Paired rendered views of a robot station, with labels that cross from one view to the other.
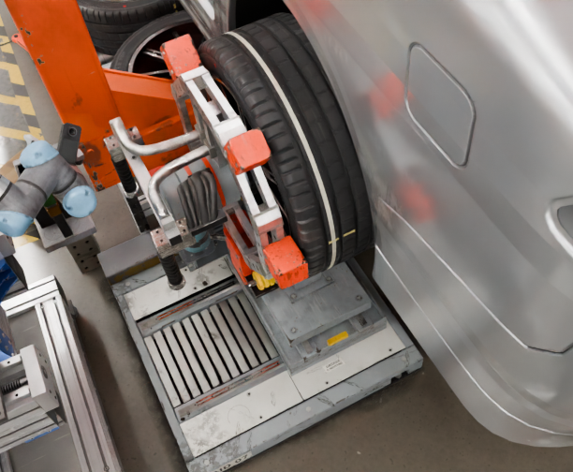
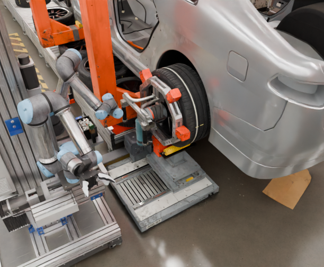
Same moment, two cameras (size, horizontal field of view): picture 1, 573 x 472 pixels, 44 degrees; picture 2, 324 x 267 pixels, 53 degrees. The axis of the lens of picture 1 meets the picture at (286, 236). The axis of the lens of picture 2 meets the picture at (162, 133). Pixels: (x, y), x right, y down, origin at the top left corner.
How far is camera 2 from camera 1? 101 cm
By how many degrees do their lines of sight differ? 16
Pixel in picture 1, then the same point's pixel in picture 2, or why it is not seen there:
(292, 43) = (183, 68)
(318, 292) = (181, 164)
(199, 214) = (158, 115)
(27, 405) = not seen: hidden behind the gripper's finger
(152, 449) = (123, 222)
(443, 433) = (228, 211)
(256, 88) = (174, 78)
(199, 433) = (142, 213)
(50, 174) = (111, 102)
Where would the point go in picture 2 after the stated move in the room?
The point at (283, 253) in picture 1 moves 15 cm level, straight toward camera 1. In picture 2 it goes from (182, 129) to (188, 142)
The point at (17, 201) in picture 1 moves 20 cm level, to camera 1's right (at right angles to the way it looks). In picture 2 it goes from (104, 107) to (133, 104)
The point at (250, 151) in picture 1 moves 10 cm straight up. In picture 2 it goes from (175, 94) to (176, 81)
